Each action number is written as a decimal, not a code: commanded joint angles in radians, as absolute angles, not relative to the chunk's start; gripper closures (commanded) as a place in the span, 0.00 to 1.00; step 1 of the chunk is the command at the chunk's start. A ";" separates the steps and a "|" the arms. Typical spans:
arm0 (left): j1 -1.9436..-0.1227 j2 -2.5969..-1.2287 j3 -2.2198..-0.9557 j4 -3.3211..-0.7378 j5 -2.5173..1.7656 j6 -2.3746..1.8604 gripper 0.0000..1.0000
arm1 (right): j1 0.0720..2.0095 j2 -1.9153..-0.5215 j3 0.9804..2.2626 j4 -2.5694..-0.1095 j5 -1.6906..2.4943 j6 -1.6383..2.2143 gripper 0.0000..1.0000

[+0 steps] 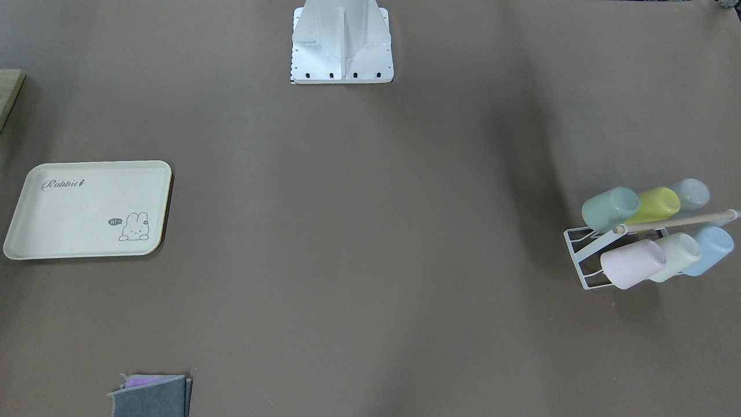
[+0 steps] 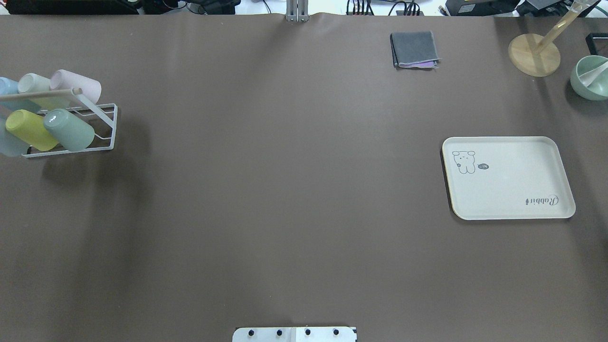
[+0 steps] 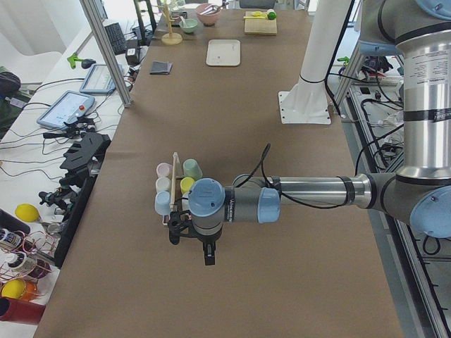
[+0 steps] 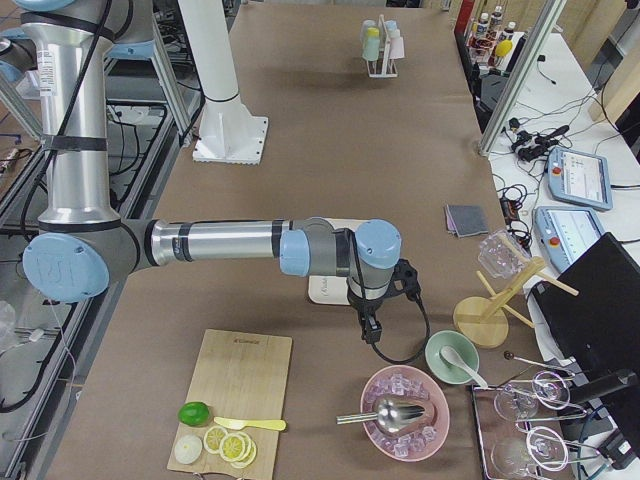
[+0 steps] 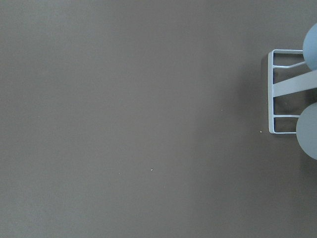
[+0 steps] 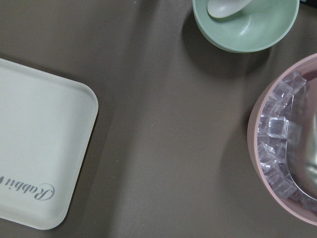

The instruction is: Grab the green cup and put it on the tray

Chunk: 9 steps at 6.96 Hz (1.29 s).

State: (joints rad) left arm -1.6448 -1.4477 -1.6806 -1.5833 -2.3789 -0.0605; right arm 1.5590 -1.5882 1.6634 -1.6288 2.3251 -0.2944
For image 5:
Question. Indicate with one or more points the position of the grey-blue cup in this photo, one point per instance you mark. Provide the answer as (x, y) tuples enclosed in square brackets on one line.
[(306, 130)]

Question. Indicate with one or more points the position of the light blue cup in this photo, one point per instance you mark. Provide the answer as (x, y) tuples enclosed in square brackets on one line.
[(310, 48)]

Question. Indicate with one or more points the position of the white wire cup rack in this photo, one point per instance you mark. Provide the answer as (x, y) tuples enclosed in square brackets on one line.
[(303, 82)]

